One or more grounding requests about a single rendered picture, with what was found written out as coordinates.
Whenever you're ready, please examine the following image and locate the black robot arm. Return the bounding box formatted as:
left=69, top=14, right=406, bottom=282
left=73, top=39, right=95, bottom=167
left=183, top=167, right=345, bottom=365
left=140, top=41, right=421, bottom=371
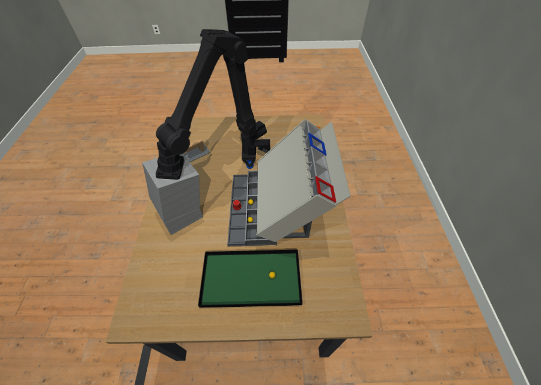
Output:
left=156, top=29, right=271, bottom=180

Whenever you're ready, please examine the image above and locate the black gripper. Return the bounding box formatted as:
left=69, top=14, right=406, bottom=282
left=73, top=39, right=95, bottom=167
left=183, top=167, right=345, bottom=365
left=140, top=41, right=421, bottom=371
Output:
left=242, top=143, right=256, bottom=167

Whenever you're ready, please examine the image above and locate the red square band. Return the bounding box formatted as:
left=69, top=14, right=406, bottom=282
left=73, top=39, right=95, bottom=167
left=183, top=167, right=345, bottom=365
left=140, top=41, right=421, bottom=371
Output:
left=316, top=176, right=336, bottom=202

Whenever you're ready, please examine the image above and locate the green tray with black rim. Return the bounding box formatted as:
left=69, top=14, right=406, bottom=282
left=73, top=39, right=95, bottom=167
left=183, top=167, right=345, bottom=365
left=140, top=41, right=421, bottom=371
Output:
left=198, top=249, right=302, bottom=308

